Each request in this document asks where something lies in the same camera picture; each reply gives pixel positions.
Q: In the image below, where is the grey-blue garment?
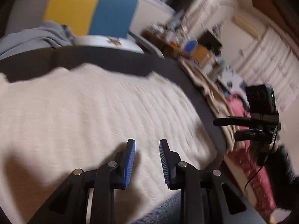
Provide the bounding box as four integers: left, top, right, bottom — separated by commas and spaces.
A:
0, 21, 76, 61

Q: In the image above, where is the black cable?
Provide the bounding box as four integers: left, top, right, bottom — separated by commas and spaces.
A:
244, 121, 280, 190

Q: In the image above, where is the wall air conditioner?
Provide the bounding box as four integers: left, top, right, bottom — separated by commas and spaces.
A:
234, 15, 261, 38

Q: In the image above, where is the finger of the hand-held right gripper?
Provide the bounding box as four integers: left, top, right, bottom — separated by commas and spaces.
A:
234, 131, 257, 141
213, 116, 254, 127

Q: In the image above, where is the wooden cabinet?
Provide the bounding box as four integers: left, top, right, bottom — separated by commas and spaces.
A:
192, 44, 212, 67

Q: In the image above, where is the black monitor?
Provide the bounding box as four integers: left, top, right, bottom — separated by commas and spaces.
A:
198, 29, 222, 54

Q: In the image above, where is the pink quilt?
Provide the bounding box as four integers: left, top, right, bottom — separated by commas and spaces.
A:
223, 93, 278, 215

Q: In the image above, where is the pale floral curtain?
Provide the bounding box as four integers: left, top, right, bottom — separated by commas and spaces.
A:
243, 26, 299, 112

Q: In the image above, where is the cream knitted sweater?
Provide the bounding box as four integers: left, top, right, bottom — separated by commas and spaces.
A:
0, 63, 219, 224

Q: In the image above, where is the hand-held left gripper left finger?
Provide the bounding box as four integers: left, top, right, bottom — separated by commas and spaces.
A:
28, 139, 136, 224

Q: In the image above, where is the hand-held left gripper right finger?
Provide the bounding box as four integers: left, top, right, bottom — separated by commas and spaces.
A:
159, 139, 267, 224

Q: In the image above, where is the white flower print box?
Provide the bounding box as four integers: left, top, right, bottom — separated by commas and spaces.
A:
222, 68, 244, 89

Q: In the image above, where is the grey yellow blue sofa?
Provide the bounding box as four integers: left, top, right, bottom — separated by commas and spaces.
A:
5, 0, 164, 59

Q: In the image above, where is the blue folding chair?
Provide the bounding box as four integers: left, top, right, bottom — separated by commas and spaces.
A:
182, 40, 199, 55

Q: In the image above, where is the beige sweater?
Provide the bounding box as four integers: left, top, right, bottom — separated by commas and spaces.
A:
179, 57, 236, 150

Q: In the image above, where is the floral curtain beside window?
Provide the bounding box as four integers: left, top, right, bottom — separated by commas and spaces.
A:
184, 0, 234, 28

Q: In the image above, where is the person's right forearm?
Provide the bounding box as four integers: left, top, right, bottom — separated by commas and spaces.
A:
264, 145, 299, 215

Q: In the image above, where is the wooden desk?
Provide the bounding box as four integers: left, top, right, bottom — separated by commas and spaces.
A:
142, 24, 187, 59

